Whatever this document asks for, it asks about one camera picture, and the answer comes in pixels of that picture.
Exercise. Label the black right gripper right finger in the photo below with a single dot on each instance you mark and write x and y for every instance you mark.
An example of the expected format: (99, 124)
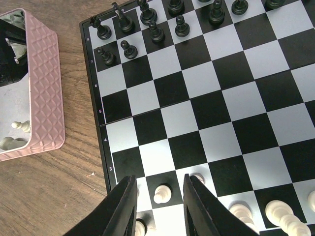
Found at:
(205, 215)

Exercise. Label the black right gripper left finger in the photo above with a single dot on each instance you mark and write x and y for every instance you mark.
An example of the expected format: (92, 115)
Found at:
(114, 216)

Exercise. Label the white chess piece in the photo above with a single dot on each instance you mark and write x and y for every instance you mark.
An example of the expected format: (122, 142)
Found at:
(311, 200)
(281, 214)
(244, 214)
(162, 194)
(199, 176)
(140, 228)

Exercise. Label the black grey chess board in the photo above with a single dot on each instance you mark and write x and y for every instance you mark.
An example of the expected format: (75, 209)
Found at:
(251, 138)

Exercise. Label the pink tin with pieces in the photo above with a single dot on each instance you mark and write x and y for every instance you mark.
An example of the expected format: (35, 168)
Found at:
(30, 86)

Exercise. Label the black chess pieces row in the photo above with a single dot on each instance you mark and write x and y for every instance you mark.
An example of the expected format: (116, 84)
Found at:
(247, 41)

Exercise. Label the white pawn in tin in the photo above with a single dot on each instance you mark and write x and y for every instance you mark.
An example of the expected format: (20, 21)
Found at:
(24, 126)

